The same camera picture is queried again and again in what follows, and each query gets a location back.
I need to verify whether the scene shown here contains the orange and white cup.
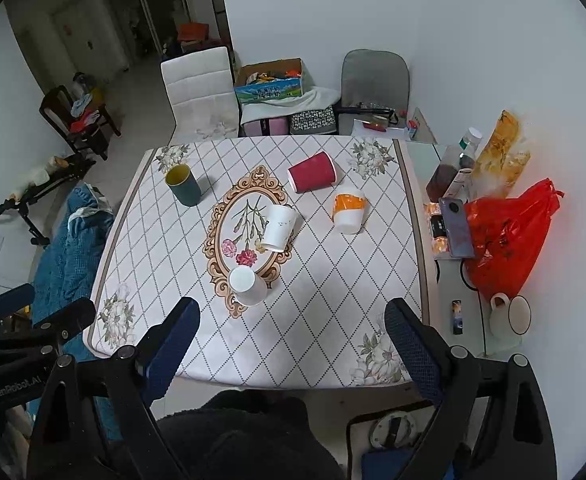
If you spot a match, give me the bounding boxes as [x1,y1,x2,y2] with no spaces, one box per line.
[332,185,368,235]

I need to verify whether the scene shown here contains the dark green yellow-lined cup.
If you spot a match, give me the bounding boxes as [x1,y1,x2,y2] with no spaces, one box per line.
[165,164,202,207]

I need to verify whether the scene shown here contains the white floral paper cup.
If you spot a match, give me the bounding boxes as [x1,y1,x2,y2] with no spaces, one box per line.
[261,204,299,252]

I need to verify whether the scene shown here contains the dark red paper cup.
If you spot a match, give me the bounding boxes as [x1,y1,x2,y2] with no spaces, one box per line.
[287,152,337,193]

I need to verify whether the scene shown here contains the blue knitted blanket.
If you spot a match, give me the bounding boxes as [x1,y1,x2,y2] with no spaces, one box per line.
[25,182,117,441]

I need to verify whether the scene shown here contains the white ceramic mug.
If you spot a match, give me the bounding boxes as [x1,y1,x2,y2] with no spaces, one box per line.
[490,292,532,342]

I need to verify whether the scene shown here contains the grey smartphone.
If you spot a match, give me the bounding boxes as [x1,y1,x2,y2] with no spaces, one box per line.
[438,197,474,259]

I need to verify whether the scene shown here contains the black exercise stand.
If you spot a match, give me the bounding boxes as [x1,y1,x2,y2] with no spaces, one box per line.
[0,154,96,247]

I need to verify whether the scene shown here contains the red plastic bag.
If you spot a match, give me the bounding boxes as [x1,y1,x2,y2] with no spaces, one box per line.
[464,179,564,299]

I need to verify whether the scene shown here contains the floral diamond pattern tablecloth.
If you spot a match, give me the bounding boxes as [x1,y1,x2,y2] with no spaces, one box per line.
[84,136,423,389]

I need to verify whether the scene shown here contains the black wooden chair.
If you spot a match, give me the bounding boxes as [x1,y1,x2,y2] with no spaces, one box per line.
[39,86,122,160]

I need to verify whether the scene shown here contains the dark liquid bottle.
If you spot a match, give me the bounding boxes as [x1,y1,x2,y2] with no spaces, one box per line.
[425,144,464,203]

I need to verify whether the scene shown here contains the yellow snack bag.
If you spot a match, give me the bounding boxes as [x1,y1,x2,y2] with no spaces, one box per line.
[471,110,532,200]

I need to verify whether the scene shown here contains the white cap bottle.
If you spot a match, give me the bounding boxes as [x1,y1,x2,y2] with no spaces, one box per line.
[459,127,483,158]

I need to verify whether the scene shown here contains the black white patterned bag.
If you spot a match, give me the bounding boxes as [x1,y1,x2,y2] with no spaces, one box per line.
[290,106,337,136]

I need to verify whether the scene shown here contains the white cushioned chair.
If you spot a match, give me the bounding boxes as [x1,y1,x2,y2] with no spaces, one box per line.
[161,47,240,144]

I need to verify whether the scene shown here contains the grey padded chair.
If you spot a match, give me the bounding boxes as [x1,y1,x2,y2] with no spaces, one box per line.
[334,49,410,136]

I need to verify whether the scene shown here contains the white cloth on stool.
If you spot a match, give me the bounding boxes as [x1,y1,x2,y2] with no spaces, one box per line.
[240,87,341,126]

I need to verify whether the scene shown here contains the cardboard box with toys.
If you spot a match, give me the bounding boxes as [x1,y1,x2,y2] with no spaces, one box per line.
[235,58,304,104]

